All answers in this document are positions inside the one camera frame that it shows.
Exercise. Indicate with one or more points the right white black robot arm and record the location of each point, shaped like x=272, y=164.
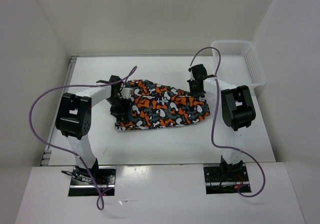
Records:
x=235, y=105

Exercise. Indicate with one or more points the orange black camouflage shorts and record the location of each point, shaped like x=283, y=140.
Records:
x=156, y=106

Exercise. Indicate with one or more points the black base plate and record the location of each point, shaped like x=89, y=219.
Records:
x=217, y=183
x=81, y=185

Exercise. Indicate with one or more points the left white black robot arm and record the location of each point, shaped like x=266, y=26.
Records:
x=74, y=119

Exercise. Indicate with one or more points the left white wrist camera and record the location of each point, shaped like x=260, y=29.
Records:
x=126, y=92

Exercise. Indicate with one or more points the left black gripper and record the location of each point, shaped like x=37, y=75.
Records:
x=122, y=112

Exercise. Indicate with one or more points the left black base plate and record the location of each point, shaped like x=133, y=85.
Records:
x=81, y=185

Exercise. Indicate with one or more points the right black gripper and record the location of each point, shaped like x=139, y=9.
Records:
x=193, y=92

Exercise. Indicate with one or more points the white perforated plastic basket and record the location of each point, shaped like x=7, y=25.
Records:
x=240, y=64

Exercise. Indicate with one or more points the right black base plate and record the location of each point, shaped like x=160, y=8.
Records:
x=217, y=183

